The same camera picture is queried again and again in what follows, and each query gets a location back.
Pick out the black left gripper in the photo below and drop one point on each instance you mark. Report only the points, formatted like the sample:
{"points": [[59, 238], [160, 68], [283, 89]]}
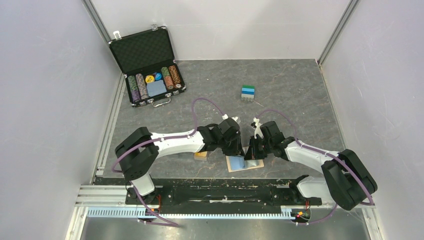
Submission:
{"points": [[237, 149]]}

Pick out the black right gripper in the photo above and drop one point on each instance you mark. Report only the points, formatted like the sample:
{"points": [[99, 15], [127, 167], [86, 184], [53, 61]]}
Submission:
{"points": [[252, 153]]}

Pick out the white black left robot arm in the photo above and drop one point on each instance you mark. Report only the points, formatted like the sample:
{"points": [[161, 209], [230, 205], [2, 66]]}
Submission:
{"points": [[137, 153]]}

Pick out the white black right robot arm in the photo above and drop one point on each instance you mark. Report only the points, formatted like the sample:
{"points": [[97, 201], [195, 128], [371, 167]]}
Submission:
{"points": [[345, 180]]}

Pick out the blue green block stack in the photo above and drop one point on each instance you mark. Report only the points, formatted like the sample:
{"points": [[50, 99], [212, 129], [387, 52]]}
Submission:
{"points": [[248, 92]]}

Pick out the black poker chip case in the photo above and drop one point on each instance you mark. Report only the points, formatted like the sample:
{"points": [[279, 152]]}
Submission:
{"points": [[148, 63]]}

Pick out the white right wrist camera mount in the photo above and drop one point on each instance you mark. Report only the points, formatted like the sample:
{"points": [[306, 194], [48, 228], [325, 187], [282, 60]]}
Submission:
{"points": [[257, 128]]}

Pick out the white toothed cable rail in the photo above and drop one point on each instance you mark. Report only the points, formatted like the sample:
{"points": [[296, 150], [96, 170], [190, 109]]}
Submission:
{"points": [[142, 213]]}

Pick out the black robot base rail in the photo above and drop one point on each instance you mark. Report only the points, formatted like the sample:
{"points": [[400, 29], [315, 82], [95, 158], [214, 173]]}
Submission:
{"points": [[224, 196]]}

